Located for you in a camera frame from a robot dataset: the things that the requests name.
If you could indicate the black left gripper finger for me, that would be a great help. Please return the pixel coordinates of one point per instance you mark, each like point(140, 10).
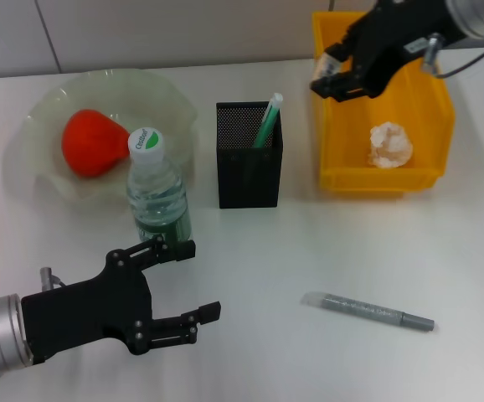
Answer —
point(179, 326)
point(162, 251)

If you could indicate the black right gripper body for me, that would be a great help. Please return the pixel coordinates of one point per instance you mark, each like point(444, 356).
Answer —
point(392, 37)

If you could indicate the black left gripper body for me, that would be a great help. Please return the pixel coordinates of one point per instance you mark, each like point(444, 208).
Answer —
point(91, 314)

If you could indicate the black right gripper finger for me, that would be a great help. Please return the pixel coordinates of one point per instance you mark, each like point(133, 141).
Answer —
point(344, 50)
point(342, 88)

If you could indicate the clear green-label water bottle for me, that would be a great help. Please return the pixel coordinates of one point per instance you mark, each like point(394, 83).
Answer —
point(158, 197)

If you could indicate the white paper ball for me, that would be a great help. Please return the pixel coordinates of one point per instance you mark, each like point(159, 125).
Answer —
point(390, 144)

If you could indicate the red-orange fruit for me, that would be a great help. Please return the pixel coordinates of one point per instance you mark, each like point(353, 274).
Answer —
point(91, 142)

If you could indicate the black mesh pen holder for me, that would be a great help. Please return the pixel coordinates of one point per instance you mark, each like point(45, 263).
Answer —
point(248, 176)

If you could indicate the pale green glass fruit plate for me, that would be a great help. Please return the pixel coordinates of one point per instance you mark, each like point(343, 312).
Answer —
point(158, 104)

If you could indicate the grey marker pen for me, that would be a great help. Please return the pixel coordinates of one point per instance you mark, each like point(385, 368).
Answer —
point(363, 310)

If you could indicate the yellow plastic bin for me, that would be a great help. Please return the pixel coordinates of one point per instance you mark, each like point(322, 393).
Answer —
point(413, 138)

